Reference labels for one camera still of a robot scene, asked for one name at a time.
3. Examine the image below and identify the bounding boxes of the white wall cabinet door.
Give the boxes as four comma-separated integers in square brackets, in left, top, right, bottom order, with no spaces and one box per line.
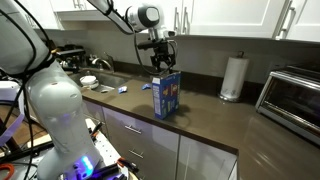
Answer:
[285,0,320,43]
[49,0,101,13]
[19,0,64,31]
[181,0,288,40]

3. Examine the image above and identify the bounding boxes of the red black hand tool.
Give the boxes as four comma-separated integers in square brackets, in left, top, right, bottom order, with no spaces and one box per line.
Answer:
[115,156,140,175]
[89,121,105,140]

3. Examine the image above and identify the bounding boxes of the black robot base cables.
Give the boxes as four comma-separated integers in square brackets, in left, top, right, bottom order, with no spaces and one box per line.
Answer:
[0,0,56,180]

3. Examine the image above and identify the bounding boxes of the purple strap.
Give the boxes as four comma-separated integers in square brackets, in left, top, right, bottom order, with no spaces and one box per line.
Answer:
[0,112,27,148]

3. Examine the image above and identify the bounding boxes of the metal paper towel holder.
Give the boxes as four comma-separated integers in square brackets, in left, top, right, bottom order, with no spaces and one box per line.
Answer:
[217,50,247,103]

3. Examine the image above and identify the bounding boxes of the blue cardboard snack box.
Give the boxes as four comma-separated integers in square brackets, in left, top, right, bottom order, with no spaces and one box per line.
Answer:
[151,71,182,121]

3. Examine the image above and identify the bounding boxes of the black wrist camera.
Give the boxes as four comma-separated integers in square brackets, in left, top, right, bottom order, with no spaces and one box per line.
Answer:
[136,39,156,51]

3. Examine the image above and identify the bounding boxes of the grey base cabinet door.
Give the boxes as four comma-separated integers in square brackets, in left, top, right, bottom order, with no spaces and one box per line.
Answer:
[175,134,239,180]
[82,98,109,137]

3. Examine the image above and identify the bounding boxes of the grey drawer stack front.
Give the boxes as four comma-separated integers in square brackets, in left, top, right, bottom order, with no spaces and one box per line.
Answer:
[102,106,181,180]

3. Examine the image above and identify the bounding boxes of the chrome sink faucet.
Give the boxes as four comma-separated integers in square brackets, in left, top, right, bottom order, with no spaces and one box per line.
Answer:
[90,52,115,72]

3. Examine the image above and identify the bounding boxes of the steel wall cabinet handle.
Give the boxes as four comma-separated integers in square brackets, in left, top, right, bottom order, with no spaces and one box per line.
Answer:
[272,0,297,41]
[72,0,87,11]
[181,6,190,35]
[172,6,180,35]

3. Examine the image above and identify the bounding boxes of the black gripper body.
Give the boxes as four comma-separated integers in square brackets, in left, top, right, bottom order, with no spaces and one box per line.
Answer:
[148,37,177,65]

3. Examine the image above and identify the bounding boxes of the white paper towel roll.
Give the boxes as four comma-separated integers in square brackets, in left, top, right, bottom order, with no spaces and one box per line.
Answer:
[220,56,251,100]

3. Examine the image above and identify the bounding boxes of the white perforated work table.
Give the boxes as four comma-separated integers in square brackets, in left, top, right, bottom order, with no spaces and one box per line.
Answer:
[0,117,132,180]

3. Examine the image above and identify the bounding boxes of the orange cable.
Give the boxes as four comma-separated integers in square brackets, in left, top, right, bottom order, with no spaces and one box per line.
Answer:
[0,162,16,180]

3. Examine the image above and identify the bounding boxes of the steel bar drawer handle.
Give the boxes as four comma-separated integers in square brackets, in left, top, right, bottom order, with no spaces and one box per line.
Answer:
[128,148,146,160]
[124,124,143,136]

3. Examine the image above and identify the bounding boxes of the black coffee machine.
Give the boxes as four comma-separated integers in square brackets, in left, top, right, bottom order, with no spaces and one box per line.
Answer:
[54,44,88,73]

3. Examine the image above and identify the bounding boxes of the stainless toaster oven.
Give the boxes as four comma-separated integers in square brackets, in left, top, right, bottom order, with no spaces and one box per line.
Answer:
[254,65,320,147]

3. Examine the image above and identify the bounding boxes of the stainless kitchen sink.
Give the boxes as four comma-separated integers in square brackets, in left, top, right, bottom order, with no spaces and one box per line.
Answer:
[67,69,132,95]

